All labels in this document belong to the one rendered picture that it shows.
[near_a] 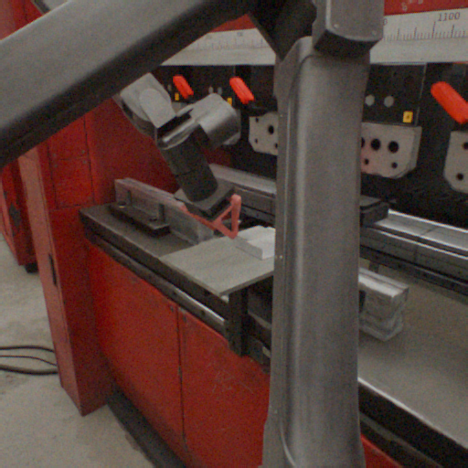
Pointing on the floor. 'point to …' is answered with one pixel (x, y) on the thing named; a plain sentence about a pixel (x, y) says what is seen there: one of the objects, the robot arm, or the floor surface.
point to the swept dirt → (132, 441)
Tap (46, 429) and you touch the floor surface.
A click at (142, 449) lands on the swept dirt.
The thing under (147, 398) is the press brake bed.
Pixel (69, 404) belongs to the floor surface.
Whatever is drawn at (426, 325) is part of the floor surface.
